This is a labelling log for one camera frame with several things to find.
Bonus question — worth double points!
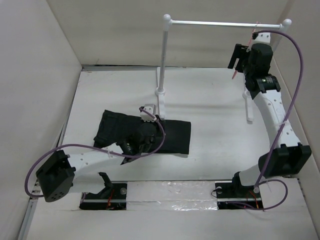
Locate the black trousers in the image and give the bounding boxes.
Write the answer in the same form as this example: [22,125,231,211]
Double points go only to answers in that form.
[93,110,192,155]

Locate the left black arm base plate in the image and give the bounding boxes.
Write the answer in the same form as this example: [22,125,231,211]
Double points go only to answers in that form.
[79,182,128,211]

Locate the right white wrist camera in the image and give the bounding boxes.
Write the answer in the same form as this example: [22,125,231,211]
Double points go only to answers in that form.
[251,32,271,45]

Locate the pink clothes hanger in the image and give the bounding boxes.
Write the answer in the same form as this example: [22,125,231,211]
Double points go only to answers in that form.
[231,21,260,79]

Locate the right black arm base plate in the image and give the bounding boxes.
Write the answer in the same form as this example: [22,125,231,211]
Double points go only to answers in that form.
[211,181,264,210]

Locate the silver foil covered panel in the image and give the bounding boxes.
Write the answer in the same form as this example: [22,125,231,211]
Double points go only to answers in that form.
[126,180,218,211]

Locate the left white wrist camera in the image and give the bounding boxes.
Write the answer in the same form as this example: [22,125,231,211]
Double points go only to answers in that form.
[139,103,160,123]

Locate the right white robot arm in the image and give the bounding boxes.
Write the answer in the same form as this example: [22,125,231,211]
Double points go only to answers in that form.
[228,43,312,197]

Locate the white and silver clothes rack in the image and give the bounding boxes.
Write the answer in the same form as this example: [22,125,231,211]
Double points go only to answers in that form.
[155,14,292,120]

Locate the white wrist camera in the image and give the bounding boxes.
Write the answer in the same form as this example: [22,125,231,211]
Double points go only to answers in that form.
[251,32,271,45]
[139,103,160,123]

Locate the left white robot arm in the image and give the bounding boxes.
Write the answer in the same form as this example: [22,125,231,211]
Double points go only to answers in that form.
[36,123,165,203]

